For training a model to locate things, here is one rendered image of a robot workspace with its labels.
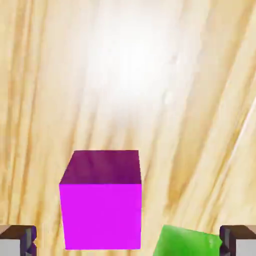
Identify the small green cube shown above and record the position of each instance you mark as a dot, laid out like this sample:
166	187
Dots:
186	243

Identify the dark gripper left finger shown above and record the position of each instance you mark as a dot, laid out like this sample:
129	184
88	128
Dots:
18	240

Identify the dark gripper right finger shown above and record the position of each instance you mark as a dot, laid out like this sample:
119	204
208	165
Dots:
238	240

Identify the small magenta cube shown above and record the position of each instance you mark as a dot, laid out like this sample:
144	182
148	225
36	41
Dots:
101	210

